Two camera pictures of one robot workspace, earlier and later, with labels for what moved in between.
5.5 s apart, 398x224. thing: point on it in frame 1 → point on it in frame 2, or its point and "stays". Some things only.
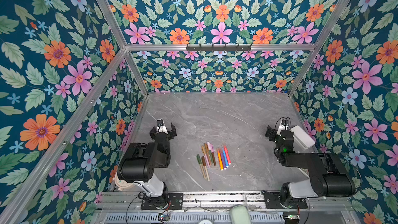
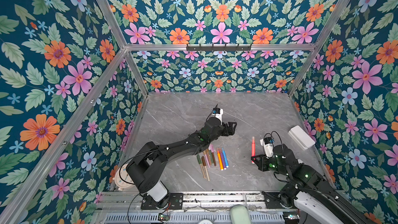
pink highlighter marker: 227,155 → 253,149
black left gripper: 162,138 → 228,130
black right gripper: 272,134 → 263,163
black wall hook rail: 217,48 stays
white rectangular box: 303,139 stays
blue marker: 225,157 stays
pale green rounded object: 240,214 stays
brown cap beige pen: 204,164 stays
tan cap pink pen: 205,156 stays
